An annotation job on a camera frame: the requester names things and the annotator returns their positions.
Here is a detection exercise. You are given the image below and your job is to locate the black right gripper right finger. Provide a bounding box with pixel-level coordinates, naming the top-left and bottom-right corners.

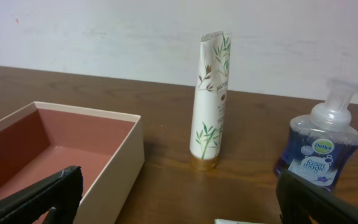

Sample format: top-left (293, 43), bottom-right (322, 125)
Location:
top-left (276, 170), bottom-right (358, 224)

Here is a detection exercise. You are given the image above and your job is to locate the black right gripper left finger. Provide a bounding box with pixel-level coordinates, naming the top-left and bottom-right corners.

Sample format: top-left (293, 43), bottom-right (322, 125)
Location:
top-left (0, 166), bottom-right (83, 224)

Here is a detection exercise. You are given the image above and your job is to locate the blue Dettol foam pump bottle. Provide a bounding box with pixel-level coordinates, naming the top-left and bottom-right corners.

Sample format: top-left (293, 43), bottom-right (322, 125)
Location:
top-left (273, 79), bottom-right (358, 192)

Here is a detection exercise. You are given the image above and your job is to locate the green Dettol soap bar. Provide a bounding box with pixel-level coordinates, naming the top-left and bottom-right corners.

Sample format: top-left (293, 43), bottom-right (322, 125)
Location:
top-left (214, 219), bottom-right (261, 224)

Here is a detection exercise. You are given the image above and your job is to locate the white Pantene tube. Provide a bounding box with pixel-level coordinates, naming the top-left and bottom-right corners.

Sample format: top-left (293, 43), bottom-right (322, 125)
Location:
top-left (190, 31), bottom-right (231, 170)

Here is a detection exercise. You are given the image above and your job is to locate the cream box with pink interior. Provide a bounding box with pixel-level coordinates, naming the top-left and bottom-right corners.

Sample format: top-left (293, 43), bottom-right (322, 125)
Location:
top-left (0, 101), bottom-right (145, 223)

